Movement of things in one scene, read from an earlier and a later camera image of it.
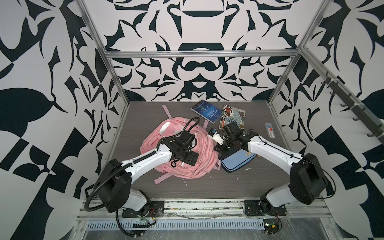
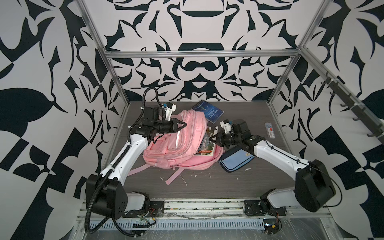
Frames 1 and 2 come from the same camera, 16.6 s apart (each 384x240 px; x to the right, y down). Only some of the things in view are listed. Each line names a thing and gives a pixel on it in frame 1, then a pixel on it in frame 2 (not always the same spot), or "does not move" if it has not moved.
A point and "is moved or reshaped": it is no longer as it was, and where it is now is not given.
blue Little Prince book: x=208 y=111 does not move
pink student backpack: x=207 y=162 is moved or reshaped
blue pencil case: x=236 y=160 does not move
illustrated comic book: x=230 y=114 -> x=206 y=147
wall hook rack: x=359 y=110 does not move
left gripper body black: x=188 y=157 -> x=163 y=126
